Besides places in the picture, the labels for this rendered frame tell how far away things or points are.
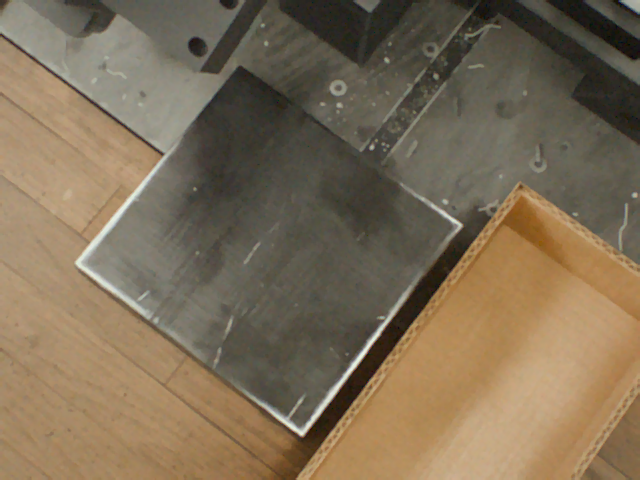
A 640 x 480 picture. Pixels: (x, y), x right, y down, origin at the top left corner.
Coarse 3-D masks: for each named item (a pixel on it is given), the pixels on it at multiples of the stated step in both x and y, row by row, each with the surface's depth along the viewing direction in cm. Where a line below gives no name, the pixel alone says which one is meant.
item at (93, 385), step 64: (0, 64) 84; (0, 128) 82; (64, 128) 83; (0, 192) 81; (64, 192) 82; (128, 192) 82; (0, 256) 80; (64, 256) 81; (0, 320) 79; (64, 320) 80; (128, 320) 80; (0, 384) 78; (64, 384) 79; (128, 384) 79; (192, 384) 79; (0, 448) 77; (64, 448) 78; (128, 448) 78; (192, 448) 78; (256, 448) 78
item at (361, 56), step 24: (288, 0) 83; (312, 0) 80; (336, 0) 78; (408, 0) 83; (312, 24) 83; (336, 24) 81; (360, 24) 78; (384, 24) 82; (336, 48) 84; (360, 48) 82
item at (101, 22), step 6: (102, 12) 65; (108, 12) 66; (114, 12) 67; (96, 18) 65; (102, 18) 66; (108, 18) 67; (114, 18) 67; (96, 24) 66; (102, 24) 66; (108, 24) 67; (90, 30) 66; (96, 30) 66; (102, 30) 67
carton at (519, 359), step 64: (512, 192) 75; (512, 256) 81; (576, 256) 78; (448, 320) 80; (512, 320) 80; (576, 320) 80; (384, 384) 79; (448, 384) 79; (512, 384) 79; (576, 384) 79; (320, 448) 71; (384, 448) 78; (448, 448) 78; (512, 448) 78; (576, 448) 76
